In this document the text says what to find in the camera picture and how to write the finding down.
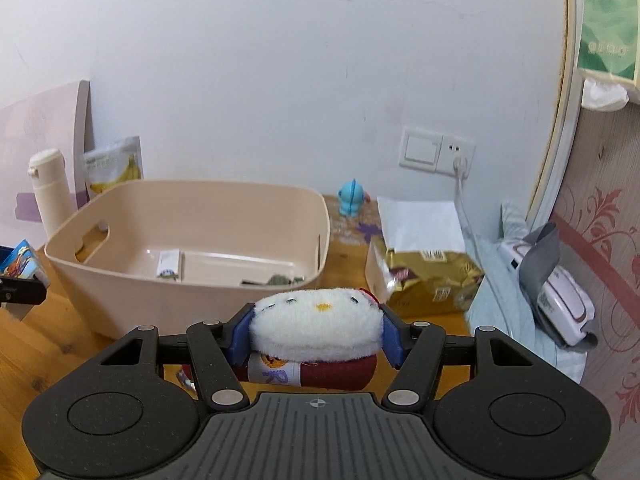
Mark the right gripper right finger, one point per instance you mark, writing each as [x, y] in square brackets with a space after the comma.
[484, 406]

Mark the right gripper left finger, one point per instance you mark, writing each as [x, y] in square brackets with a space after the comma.
[139, 403]

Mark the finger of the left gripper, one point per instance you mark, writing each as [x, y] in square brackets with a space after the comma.
[21, 291]

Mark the blue cartoon card box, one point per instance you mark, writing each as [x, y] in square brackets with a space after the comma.
[22, 262]

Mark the white red-dot small box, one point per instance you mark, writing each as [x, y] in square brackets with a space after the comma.
[169, 265]

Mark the white red plush roll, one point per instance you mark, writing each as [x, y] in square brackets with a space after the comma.
[315, 338]

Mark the green dried-herb packet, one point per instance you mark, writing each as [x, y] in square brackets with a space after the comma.
[276, 280]

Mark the cream thermos bottle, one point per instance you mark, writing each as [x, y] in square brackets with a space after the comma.
[56, 204]

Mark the beige plastic storage bin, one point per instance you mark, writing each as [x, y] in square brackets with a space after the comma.
[106, 254]

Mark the light blue blanket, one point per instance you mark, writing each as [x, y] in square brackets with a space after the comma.
[499, 302]

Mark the banana chips pouch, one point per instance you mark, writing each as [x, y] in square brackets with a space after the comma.
[117, 163]

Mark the gold tissue box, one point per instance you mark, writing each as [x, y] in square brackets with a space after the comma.
[424, 283]

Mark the pink purple headboard panel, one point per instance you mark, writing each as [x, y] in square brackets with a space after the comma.
[51, 124]

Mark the white paper sheet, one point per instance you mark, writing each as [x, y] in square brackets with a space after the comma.
[415, 226]

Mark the blue dinosaur figurine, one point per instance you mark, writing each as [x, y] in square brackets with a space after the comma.
[351, 197]

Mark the green tissue pack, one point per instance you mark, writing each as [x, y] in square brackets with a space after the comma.
[609, 54]

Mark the white device with grey strap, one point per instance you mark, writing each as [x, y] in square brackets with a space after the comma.
[561, 308]

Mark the white wall switch socket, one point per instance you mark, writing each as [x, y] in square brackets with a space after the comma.
[430, 151]

